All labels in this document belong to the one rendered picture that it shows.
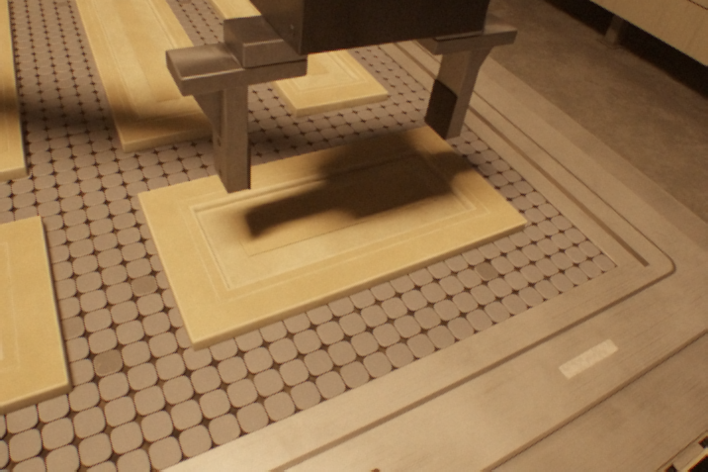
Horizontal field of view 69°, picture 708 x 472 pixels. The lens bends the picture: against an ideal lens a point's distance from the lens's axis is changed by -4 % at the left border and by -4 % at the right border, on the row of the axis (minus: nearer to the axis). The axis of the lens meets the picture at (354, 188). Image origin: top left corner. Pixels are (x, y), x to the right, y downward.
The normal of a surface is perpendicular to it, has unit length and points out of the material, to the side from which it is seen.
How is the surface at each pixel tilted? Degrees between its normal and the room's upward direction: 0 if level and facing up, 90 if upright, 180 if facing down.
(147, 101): 11
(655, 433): 0
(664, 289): 0
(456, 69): 90
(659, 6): 90
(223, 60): 0
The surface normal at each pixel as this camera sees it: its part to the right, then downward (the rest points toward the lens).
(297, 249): 0.22, -0.60
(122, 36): -0.05, -0.69
